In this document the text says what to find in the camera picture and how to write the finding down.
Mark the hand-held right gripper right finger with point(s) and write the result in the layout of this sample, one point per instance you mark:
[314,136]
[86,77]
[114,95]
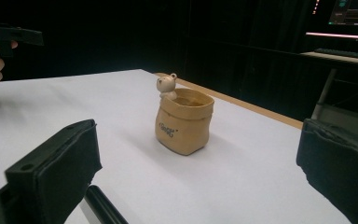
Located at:
[341,168]

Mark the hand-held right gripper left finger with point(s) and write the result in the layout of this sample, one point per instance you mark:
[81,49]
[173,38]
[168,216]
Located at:
[59,168]

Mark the tan bag-shaped pot with bear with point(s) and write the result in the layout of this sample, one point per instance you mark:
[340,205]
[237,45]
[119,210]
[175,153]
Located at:
[183,127]

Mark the grey metal stand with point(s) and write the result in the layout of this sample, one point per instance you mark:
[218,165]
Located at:
[338,116]

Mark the white table cover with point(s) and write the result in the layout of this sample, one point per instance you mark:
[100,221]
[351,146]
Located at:
[245,186]

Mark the black keyboard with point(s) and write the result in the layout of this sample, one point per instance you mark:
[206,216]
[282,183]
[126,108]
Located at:
[345,53]

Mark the computer monitor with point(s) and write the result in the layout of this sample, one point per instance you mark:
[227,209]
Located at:
[354,12]

